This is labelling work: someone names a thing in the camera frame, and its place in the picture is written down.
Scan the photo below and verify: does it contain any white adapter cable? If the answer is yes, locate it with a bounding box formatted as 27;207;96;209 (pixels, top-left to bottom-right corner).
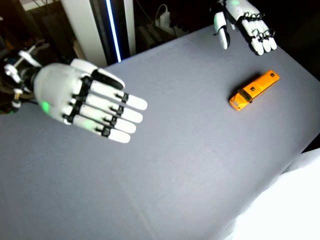
155;3;169;16

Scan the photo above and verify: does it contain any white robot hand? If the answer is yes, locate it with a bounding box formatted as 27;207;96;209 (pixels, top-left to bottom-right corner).
32;58;148;144
209;0;278;56

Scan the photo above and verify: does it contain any white backdrop sheet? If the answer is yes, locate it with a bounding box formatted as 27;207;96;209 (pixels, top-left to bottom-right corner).
226;147;320;240

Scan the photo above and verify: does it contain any yellow toy school bus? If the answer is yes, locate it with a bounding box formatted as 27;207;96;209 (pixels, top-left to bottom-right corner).
228;69;281;112

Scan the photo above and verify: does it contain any white power adapter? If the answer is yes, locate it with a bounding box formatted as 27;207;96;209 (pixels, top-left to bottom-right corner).
154;12;174;29

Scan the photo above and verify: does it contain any grey table cloth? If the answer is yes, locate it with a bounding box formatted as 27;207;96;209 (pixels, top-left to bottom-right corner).
0;23;320;240

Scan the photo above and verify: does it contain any white pillar with blue light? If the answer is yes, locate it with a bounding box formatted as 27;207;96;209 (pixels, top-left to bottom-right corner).
60;0;137;68

